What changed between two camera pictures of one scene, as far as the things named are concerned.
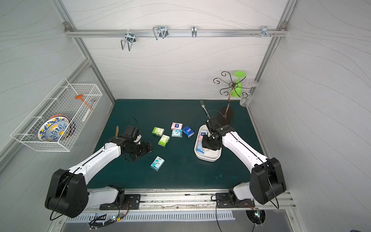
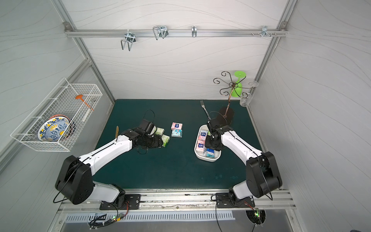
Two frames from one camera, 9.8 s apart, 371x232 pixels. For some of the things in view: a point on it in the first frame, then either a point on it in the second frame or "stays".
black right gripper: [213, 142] stays
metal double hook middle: [161, 31] stays
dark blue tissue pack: [188, 131] → [210, 151]
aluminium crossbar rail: [176, 32] stays
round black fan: [257, 216] stays
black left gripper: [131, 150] → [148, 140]
